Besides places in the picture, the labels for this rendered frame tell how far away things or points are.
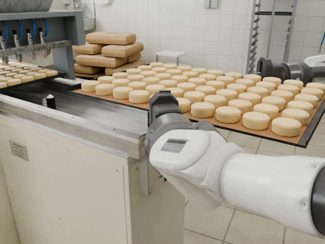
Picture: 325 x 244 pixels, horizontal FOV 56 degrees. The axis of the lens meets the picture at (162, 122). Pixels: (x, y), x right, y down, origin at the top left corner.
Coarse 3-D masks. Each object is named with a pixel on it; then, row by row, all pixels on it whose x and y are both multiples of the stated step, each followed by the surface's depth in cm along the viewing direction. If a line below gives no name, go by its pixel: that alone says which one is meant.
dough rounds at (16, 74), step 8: (0, 64) 158; (8, 64) 155; (16, 64) 154; (0, 72) 138; (8, 72) 138; (16, 72) 141; (24, 72) 139; (32, 72) 138; (40, 72) 140; (48, 72) 138; (56, 72) 139; (0, 80) 126; (8, 80) 125; (16, 80) 125; (24, 80) 128
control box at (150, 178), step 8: (144, 160) 85; (144, 168) 86; (152, 168) 88; (144, 176) 87; (152, 176) 89; (160, 176) 92; (144, 184) 88; (152, 184) 90; (160, 184) 94; (144, 192) 89
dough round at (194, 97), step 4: (188, 92) 73; (192, 92) 73; (196, 92) 73; (200, 92) 73; (184, 96) 72; (188, 96) 71; (192, 96) 70; (196, 96) 70; (200, 96) 70; (204, 96) 71; (192, 100) 70; (196, 100) 70; (200, 100) 71
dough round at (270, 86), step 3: (258, 84) 80; (261, 84) 80; (264, 84) 80; (267, 84) 80; (270, 84) 80; (273, 84) 80; (264, 87) 78; (267, 87) 78; (270, 87) 78; (273, 87) 79; (270, 90) 79; (273, 90) 79
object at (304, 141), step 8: (96, 80) 90; (72, 88) 83; (80, 88) 85; (88, 96) 78; (120, 104) 72; (320, 112) 66; (192, 120) 62; (312, 120) 62; (320, 120) 62; (224, 128) 58; (312, 128) 58; (256, 136) 55; (264, 136) 54; (304, 136) 55; (288, 144) 52; (296, 144) 51; (304, 144) 52
